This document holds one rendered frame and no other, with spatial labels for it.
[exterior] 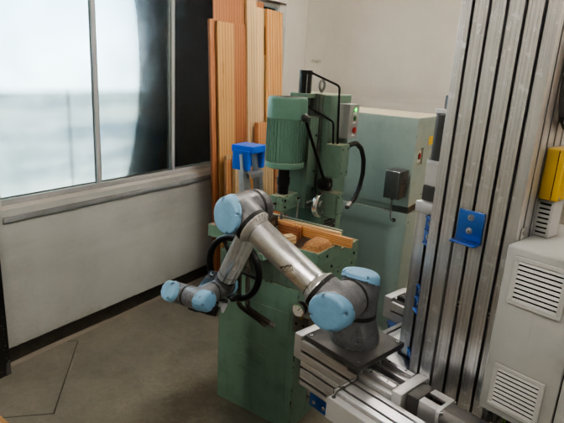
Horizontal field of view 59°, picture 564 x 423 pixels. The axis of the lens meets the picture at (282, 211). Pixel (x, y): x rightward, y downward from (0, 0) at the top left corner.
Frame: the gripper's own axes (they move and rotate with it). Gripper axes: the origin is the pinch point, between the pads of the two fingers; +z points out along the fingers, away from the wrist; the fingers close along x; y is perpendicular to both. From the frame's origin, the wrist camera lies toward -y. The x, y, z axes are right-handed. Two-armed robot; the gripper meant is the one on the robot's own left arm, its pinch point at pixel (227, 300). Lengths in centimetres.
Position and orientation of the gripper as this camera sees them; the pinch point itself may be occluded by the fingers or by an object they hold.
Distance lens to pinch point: 209.9
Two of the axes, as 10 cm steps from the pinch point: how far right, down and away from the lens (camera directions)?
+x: 8.2, 1.3, -5.5
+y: -2.7, 9.4, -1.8
